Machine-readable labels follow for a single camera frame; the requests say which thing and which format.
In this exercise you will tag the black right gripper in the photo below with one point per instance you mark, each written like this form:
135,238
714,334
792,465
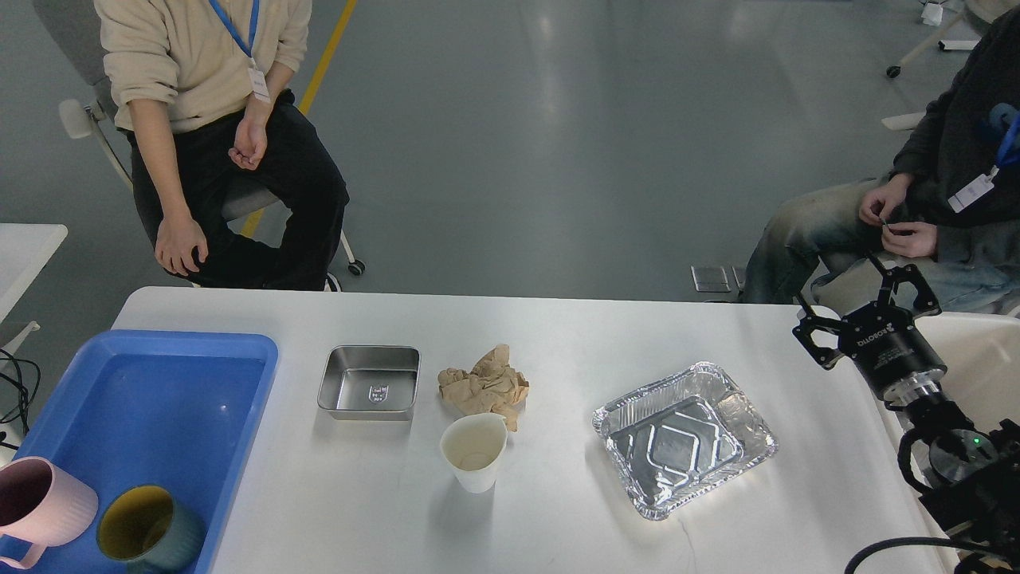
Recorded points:
892,347

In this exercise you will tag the aluminium foil tray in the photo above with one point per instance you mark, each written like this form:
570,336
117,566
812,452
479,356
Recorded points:
680,437

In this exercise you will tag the square stainless steel tray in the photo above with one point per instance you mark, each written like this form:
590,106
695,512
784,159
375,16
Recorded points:
371,383

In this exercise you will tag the dark green mug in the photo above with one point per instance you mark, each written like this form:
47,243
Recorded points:
149,530

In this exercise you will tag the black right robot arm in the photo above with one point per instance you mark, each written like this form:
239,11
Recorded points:
966,479

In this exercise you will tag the person in dark hoodie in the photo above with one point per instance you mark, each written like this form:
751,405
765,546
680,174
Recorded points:
949,204

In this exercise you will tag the metal floor plate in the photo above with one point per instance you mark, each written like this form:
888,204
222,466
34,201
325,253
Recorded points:
718,278

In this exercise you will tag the white chair base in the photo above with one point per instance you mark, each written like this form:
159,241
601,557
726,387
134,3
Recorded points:
977,15

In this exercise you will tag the crumpled brown paper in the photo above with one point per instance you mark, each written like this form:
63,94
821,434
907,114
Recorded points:
491,386

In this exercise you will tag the white paper cup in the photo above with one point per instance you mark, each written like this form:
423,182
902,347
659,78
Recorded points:
472,447

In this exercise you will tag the blue plastic tray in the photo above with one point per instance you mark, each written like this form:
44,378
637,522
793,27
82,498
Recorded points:
175,409

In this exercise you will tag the person in beige sweater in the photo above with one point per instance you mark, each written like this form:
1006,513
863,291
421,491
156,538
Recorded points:
202,90

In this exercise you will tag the pink ribbed mug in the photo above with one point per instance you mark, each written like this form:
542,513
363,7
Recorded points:
43,505

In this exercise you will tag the white side table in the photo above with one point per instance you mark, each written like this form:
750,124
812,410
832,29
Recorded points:
25,250

